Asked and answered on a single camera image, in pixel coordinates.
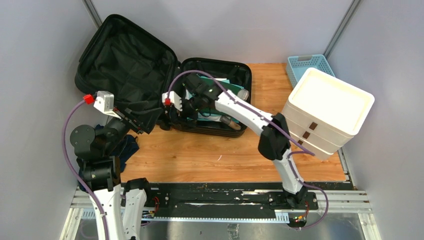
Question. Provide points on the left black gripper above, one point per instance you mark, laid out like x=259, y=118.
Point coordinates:
x=145, y=118

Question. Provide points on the left aluminium frame post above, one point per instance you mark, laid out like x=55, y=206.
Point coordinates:
x=93, y=13

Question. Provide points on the right aluminium frame post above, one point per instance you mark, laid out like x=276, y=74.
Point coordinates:
x=347, y=17

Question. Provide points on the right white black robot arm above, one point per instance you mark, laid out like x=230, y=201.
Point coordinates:
x=194, y=90

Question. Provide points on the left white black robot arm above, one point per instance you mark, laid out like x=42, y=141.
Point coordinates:
x=118, y=209

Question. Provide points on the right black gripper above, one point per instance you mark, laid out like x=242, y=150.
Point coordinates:
x=193, y=116

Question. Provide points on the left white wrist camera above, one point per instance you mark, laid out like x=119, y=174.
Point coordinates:
x=104, y=103

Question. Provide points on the light teal folded garment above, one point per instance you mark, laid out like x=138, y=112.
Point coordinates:
x=206, y=114

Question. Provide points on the aluminium frame post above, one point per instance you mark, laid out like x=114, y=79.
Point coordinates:
x=347, y=17
x=93, y=13

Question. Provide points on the dark blue cloth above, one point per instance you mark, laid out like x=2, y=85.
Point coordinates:
x=126, y=148

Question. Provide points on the light blue plastic basket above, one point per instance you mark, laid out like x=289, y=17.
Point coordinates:
x=297, y=66

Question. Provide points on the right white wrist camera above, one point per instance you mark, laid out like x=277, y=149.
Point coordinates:
x=171, y=98

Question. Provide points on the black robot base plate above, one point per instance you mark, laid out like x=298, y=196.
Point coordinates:
x=232, y=200

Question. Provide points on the black ribbed hard-shell suitcase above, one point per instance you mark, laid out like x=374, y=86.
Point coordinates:
x=129, y=62

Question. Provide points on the clear round plastic jar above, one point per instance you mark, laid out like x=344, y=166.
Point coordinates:
x=243, y=94

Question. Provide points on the dark green garment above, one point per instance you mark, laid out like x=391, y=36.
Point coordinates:
x=228, y=86

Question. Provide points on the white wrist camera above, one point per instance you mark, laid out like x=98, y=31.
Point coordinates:
x=104, y=103
x=171, y=98

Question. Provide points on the white three-drawer storage unit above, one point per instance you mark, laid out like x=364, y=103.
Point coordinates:
x=323, y=113

